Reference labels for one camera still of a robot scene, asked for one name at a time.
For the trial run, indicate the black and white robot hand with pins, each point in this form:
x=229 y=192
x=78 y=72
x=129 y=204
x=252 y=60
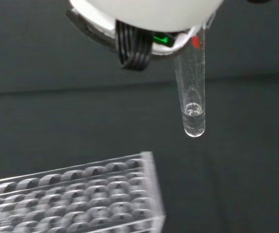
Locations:
x=149 y=14

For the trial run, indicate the clear plastic test tube rack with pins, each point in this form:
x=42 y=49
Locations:
x=81 y=196

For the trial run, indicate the black bench cloth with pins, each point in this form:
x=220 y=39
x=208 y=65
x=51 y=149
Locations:
x=56 y=109

